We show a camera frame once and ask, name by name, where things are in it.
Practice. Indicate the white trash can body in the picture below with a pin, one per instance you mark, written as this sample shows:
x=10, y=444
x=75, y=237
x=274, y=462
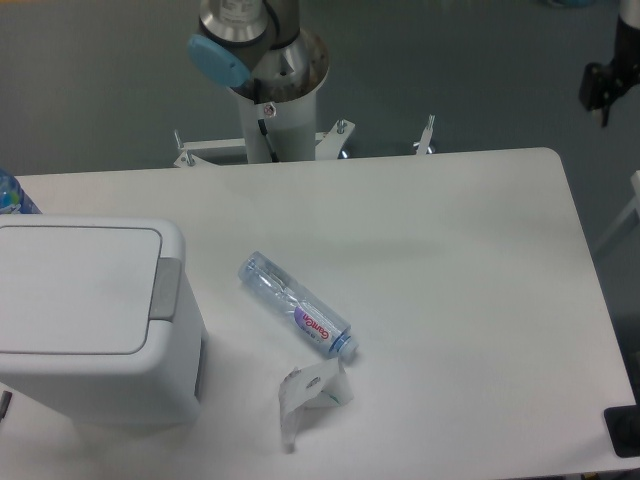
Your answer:
x=157, y=384

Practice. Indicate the white trash can lid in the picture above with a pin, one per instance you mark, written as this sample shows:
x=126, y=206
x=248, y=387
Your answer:
x=67, y=290

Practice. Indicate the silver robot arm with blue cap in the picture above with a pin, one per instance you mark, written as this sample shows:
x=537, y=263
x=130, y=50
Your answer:
x=246, y=44

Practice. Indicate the grey trash can push button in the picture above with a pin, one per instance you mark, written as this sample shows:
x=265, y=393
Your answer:
x=166, y=289

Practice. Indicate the clear plastic water bottle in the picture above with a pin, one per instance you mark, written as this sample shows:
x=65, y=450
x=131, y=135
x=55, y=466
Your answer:
x=317, y=323

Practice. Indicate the crumpled clear plastic wrapper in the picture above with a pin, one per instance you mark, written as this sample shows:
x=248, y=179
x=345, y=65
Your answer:
x=319, y=386

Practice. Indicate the blue water bottle at edge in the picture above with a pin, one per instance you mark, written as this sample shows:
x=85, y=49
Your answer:
x=14, y=200

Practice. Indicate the dark object at left edge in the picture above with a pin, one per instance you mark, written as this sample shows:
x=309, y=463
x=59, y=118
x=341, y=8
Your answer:
x=5, y=401

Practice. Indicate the black clamp at table corner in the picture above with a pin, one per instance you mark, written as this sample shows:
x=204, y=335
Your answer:
x=623, y=427

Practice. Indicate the white pedestal base frame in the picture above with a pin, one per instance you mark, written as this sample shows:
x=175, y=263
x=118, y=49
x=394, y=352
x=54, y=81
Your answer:
x=328, y=145

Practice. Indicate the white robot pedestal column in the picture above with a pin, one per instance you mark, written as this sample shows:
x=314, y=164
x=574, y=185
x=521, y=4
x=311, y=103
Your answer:
x=277, y=106

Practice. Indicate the white frame at right edge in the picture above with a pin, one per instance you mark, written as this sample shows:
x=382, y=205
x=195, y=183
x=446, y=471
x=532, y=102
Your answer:
x=622, y=225

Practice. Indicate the black camera stand device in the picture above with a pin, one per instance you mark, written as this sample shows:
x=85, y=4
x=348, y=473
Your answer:
x=603, y=84

